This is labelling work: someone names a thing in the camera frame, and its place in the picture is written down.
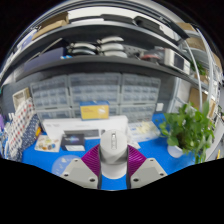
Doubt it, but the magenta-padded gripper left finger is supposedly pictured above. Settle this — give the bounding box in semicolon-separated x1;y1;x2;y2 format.
60;143;103;190

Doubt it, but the white and blue carton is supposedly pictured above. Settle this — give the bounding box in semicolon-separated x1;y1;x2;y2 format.
126;120;161;143

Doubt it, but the colourful sticker sheet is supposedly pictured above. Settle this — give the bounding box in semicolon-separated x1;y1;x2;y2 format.
127;138;141;150
34;134;63;153

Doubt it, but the potted green plant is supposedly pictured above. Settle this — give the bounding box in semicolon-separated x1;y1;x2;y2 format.
158;99;216;164

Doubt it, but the small purple object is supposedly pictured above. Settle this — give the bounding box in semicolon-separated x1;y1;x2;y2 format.
0;114;6;131

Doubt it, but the navy polka dot cloth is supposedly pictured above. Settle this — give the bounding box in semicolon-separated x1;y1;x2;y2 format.
14;113;41;163

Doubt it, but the red blue checkered cloth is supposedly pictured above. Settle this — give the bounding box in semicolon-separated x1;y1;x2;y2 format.
6;96;37;158

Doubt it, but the long white keyboard box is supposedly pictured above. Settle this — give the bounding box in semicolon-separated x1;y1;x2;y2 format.
42;115;129;140

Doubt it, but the small orange object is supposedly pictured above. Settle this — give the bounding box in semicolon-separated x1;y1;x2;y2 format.
35;125;43;138

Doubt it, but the white woven basket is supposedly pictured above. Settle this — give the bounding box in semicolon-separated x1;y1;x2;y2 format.
12;87;32;112

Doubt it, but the white computer mouse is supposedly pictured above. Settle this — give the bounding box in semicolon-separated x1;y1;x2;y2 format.
99;129;129;180

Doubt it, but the yellow and blue box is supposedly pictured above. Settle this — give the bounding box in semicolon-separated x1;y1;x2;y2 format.
79;100;111;121

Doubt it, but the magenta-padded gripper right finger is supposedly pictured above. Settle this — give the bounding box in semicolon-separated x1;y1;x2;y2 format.
126;144;168;190

